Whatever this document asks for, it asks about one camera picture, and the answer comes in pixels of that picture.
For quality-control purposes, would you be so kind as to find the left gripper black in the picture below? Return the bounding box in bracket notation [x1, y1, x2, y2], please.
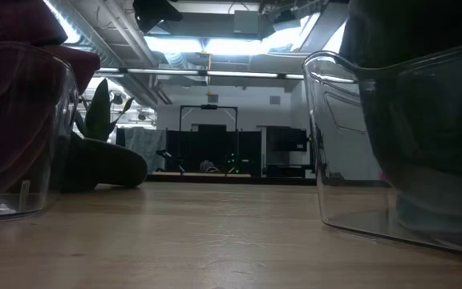
[132, 0, 184, 34]

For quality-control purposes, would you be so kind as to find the maroon knit hat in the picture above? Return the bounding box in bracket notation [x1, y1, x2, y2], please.
[0, 43, 102, 206]
[0, 0, 69, 50]

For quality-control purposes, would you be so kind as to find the bright ceiling light panel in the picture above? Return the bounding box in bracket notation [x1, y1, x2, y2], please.
[142, 11, 351, 56]

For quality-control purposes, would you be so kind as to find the long tube light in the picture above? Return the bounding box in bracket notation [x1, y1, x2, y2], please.
[94, 67, 305, 80]

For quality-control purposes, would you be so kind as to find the black background rig stand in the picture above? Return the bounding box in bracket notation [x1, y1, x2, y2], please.
[178, 104, 240, 176]

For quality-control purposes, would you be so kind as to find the grey cloth cover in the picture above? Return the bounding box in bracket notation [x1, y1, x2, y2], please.
[115, 127, 168, 174]

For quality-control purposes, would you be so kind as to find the clear plastic bin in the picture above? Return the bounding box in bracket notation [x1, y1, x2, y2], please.
[302, 39, 462, 258]
[0, 41, 81, 222]

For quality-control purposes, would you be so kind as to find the black partition panel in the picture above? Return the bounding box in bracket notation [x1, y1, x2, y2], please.
[165, 128, 262, 177]

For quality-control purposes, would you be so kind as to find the black screen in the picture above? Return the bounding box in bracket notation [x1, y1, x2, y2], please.
[265, 125, 309, 153]

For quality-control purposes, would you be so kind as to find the yellow hanging cable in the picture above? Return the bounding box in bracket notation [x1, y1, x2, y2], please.
[205, 54, 213, 96]

